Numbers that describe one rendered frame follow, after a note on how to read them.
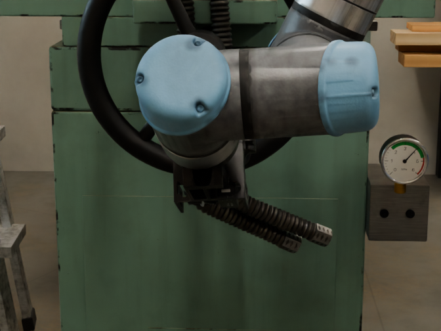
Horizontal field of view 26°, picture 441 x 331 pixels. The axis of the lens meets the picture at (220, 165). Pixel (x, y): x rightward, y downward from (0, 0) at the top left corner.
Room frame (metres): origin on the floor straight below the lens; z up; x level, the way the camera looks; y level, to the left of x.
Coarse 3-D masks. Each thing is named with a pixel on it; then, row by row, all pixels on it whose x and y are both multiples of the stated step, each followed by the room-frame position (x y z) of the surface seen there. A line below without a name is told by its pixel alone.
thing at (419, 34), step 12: (408, 24) 3.33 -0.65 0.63; (420, 24) 3.28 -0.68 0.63; (432, 24) 3.28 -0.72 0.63; (396, 36) 3.20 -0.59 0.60; (408, 36) 3.20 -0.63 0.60; (420, 36) 3.20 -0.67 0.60; (432, 36) 3.20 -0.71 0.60; (396, 48) 3.33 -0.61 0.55; (408, 48) 3.28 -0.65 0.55; (420, 48) 3.28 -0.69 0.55; (432, 48) 3.28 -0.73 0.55; (408, 60) 3.19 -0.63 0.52; (420, 60) 3.19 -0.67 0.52; (432, 60) 3.19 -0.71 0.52
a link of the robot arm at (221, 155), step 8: (232, 144) 0.84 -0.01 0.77; (168, 152) 0.83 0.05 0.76; (216, 152) 0.81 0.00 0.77; (224, 152) 0.83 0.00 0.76; (176, 160) 0.84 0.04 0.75; (184, 160) 0.82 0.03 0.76; (192, 160) 0.82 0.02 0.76; (200, 160) 0.82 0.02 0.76; (208, 160) 0.82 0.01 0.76; (216, 160) 0.83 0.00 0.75; (192, 168) 0.84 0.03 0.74; (200, 168) 0.84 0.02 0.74
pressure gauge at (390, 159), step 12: (384, 144) 1.23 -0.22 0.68; (396, 144) 1.22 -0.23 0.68; (408, 144) 1.22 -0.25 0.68; (420, 144) 1.21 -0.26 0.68; (384, 156) 1.22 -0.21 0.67; (396, 156) 1.22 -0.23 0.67; (408, 156) 1.22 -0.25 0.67; (420, 156) 1.21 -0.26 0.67; (384, 168) 1.21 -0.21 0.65; (396, 168) 1.22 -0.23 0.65; (408, 168) 1.22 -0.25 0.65; (420, 168) 1.21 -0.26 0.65; (396, 180) 1.21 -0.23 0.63; (408, 180) 1.22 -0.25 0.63; (396, 192) 1.24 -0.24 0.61
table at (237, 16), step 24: (0, 0) 1.30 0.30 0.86; (24, 0) 1.30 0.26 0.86; (48, 0) 1.30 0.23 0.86; (72, 0) 1.30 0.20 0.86; (120, 0) 1.30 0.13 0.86; (144, 0) 1.20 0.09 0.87; (240, 0) 1.20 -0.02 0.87; (264, 0) 1.19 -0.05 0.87; (384, 0) 1.28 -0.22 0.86; (408, 0) 1.28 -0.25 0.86; (432, 0) 1.28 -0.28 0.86
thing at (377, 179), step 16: (368, 176) 1.29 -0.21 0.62; (384, 176) 1.29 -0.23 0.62; (368, 192) 1.27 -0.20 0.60; (384, 192) 1.24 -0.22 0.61; (416, 192) 1.24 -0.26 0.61; (368, 208) 1.26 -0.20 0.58; (384, 208) 1.24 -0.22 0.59; (400, 208) 1.24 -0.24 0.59; (416, 208) 1.24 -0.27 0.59; (368, 224) 1.25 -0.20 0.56; (384, 224) 1.24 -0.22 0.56; (400, 224) 1.24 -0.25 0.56; (416, 224) 1.24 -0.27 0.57; (384, 240) 1.24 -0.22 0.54; (400, 240) 1.24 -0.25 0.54; (416, 240) 1.24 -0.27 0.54
